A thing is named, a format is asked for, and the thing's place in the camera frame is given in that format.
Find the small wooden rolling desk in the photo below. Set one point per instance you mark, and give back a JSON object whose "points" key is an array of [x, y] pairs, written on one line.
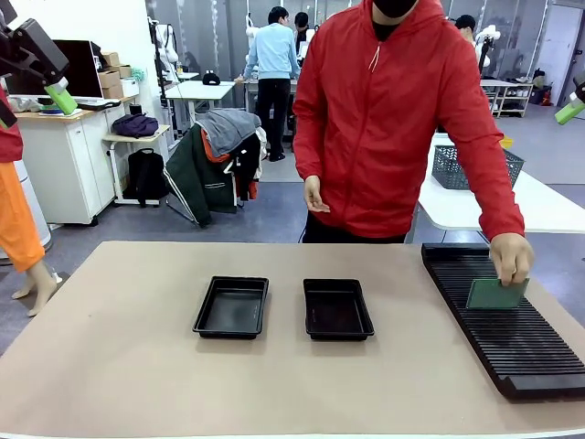
{"points": [[137, 135]]}

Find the grey workbench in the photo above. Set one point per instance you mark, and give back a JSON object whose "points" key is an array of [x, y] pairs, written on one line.
{"points": [[251, 84]]}

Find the grey mesh plastic basket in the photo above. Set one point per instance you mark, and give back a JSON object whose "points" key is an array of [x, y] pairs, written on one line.
{"points": [[450, 170]]}

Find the red sleeved right forearm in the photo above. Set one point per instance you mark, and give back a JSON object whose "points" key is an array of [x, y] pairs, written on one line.
{"points": [[308, 151]]}

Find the mannequin in orange trousers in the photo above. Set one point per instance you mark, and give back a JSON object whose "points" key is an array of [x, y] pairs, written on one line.
{"points": [[20, 219]]}

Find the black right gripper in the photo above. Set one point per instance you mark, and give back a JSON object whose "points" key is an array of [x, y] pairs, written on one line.
{"points": [[580, 87]]}

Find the yellow plastic bin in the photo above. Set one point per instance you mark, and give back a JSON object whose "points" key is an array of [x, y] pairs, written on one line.
{"points": [[506, 143]]}

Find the black slotted board rack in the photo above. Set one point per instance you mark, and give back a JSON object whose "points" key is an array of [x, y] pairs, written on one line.
{"points": [[516, 338]]}

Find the brown cardboard box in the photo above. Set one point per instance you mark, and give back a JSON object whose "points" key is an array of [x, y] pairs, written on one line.
{"points": [[109, 78], [110, 58], [112, 92], [124, 71]]}

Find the person in light blue sweater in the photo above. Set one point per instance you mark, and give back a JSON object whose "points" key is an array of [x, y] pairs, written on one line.
{"points": [[273, 50]]}

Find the black monitor screen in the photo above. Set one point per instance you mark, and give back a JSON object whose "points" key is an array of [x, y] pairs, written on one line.
{"points": [[82, 68]]}

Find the person in beige shirt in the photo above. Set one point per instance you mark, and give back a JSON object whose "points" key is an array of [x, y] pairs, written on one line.
{"points": [[466, 26]]}

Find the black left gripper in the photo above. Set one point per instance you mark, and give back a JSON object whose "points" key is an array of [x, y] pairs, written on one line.
{"points": [[32, 48]]}

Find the person in red jacket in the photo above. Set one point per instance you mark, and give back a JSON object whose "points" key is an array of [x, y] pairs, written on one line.
{"points": [[388, 137]]}

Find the low wooden shelf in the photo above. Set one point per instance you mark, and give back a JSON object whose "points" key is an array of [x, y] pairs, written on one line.
{"points": [[512, 96]]}

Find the white office desk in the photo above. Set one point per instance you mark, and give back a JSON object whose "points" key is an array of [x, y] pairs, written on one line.
{"points": [[198, 89]]}

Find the person's right hand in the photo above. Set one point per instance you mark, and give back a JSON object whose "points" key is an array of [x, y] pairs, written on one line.
{"points": [[315, 196]]}

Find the black plastic ESD tray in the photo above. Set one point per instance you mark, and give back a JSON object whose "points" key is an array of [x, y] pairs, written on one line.
{"points": [[230, 308], [337, 311]]}

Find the purple bag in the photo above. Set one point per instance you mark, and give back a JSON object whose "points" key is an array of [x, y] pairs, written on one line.
{"points": [[135, 125]]}

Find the green perforated circuit board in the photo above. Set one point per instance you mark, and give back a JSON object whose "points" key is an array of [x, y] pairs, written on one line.
{"points": [[492, 297]]}

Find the pile of coats on chair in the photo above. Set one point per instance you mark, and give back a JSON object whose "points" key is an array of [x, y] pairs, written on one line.
{"points": [[219, 169]]}

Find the white storage box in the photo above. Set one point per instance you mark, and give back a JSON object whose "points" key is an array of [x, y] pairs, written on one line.
{"points": [[130, 87]]}

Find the person's left hand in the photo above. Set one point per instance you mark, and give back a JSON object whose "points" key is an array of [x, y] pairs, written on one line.
{"points": [[514, 258]]}

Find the red sleeved left forearm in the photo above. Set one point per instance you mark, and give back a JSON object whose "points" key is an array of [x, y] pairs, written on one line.
{"points": [[498, 196]]}

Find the white side table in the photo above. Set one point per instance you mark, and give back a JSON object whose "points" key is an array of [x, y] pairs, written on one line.
{"points": [[548, 206]]}

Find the black backpack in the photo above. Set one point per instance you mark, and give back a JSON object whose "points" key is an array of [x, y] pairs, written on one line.
{"points": [[145, 176]]}

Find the black cap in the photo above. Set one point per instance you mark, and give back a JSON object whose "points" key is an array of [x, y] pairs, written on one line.
{"points": [[211, 79]]}

